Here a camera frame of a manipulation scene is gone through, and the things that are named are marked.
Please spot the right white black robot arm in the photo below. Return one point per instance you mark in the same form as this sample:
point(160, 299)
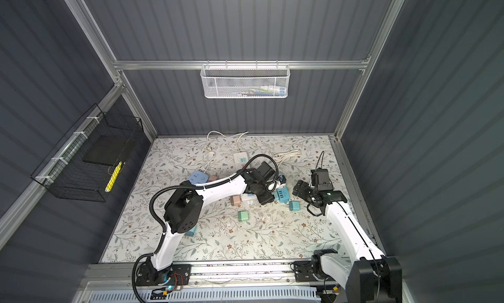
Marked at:
point(368, 275)

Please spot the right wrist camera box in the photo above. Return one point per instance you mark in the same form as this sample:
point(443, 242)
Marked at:
point(320, 180)

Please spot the white wire mesh basket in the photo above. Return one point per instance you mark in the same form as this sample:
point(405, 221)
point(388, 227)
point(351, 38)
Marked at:
point(241, 83)

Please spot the black pad in basket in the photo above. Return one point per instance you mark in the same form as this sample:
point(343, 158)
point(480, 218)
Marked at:
point(109, 150)

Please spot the pink charger cube lower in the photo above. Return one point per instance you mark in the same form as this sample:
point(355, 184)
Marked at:
point(236, 201)

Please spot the teal charger cube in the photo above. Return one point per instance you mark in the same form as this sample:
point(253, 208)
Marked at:
point(294, 206)
point(191, 232)

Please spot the floral table mat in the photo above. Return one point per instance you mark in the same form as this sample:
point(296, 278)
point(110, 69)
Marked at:
point(272, 232)

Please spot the white multicolour power strip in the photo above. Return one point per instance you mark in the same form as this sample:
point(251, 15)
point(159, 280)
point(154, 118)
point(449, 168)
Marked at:
point(240, 159)

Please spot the green charger cube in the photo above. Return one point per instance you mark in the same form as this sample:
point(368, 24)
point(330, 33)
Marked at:
point(243, 216)

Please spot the teal USB power strip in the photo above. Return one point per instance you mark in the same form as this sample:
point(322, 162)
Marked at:
point(281, 195)

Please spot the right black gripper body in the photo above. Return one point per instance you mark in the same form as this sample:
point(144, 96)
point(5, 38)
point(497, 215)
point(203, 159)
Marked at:
point(305, 191)

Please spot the blue triangular socket adapter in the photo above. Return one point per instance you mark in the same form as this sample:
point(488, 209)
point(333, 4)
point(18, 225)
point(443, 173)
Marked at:
point(198, 177)

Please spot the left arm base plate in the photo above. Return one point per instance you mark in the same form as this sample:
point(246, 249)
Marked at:
point(175, 275)

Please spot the black wire wall basket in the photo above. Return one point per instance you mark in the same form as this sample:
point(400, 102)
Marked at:
point(88, 164)

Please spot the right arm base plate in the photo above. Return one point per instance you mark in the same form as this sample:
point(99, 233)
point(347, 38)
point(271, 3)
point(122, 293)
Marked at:
point(328, 268)

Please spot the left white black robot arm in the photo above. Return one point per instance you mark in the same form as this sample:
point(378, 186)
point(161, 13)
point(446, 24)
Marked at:
point(182, 213)

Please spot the yellow marker pen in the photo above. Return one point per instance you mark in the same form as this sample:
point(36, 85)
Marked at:
point(114, 177)

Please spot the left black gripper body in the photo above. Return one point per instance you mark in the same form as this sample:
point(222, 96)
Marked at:
point(263, 194)

